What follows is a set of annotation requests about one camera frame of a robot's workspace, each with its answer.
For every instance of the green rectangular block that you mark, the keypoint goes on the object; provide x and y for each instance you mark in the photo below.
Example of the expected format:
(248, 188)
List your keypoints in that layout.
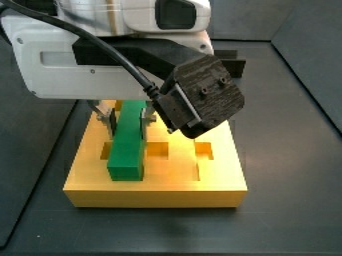
(124, 163)

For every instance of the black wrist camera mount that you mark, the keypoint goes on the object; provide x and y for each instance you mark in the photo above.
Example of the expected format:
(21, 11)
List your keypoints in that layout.
(197, 96)

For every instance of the black angle bracket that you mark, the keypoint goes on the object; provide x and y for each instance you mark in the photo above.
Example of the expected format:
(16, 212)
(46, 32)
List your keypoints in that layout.
(231, 62)

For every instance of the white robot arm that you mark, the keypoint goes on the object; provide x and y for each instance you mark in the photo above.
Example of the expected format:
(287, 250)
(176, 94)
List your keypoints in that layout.
(173, 14)

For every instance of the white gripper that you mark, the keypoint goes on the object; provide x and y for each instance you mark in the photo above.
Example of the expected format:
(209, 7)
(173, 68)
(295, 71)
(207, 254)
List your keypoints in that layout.
(54, 77)

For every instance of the yellow slotted board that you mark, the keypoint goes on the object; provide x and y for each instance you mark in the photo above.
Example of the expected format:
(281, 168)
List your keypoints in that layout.
(187, 173)

